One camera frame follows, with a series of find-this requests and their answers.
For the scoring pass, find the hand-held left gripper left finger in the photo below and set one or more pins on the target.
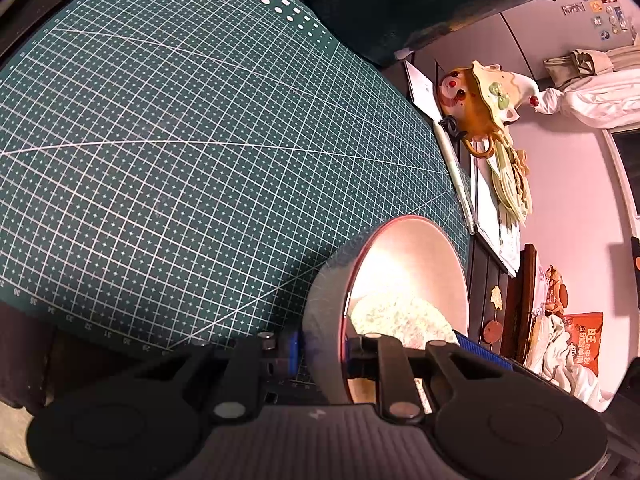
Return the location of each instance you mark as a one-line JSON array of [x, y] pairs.
[[295, 347]]

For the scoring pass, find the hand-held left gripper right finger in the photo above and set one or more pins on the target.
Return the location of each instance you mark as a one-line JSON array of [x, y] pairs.
[[352, 355]]

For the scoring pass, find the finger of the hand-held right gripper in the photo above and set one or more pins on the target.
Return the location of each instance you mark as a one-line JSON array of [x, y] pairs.
[[480, 350]]

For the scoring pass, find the round beige sponge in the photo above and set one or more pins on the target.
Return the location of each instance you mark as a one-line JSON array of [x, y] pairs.
[[400, 317]]

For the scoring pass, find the grey bowl with red rim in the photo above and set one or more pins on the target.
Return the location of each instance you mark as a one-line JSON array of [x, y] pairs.
[[400, 260]]

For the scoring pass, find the brown leather piece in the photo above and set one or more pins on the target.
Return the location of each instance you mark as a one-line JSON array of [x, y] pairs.
[[493, 332]]

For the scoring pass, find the yellow ginkgo leaf ornament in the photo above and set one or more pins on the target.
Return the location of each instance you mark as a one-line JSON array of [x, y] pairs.
[[497, 296]]

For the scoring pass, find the crumpled white cloth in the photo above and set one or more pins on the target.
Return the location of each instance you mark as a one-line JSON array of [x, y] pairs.
[[560, 360]]

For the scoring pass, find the orange snack bag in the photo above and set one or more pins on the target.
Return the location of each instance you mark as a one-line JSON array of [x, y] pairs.
[[585, 342]]

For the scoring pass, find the brown toy figure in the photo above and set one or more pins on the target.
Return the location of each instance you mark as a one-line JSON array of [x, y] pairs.
[[556, 290]]

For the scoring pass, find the stack of white papers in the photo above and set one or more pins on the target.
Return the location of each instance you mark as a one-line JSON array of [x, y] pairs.
[[487, 210]]

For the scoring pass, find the pale green plastic frames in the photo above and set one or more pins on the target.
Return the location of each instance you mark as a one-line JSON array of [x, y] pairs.
[[512, 195]]

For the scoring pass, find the white pen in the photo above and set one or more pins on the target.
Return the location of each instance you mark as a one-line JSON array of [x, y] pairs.
[[455, 170]]

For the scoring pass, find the beige fabric scrap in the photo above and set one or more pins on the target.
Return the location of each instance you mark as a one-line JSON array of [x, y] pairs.
[[521, 160]]

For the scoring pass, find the green cutting mat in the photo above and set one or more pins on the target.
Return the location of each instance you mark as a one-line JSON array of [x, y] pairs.
[[175, 160]]

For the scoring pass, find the small black clip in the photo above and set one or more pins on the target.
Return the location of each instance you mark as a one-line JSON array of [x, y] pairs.
[[451, 126]]

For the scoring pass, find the dark window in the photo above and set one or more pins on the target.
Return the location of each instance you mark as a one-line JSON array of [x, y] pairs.
[[630, 170]]

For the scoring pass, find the orange cat-shaped ceramic pot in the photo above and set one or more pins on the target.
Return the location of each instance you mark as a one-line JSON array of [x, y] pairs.
[[472, 110]]

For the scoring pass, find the white paper card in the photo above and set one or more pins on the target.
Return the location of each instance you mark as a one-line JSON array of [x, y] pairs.
[[422, 87]]

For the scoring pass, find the white bedding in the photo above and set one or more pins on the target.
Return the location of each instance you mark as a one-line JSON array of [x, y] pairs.
[[605, 97]]

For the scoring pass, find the beige tote bag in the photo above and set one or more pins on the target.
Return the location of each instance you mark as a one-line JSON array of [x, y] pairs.
[[582, 62]]

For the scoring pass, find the dark green pitcher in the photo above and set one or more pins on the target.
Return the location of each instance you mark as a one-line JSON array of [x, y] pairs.
[[425, 0]]

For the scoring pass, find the brown wooden furniture frame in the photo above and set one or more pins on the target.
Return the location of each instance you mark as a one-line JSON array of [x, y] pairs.
[[527, 290]]

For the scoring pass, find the group of wall stickers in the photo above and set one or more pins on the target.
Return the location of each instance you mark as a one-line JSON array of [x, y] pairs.
[[597, 5]]

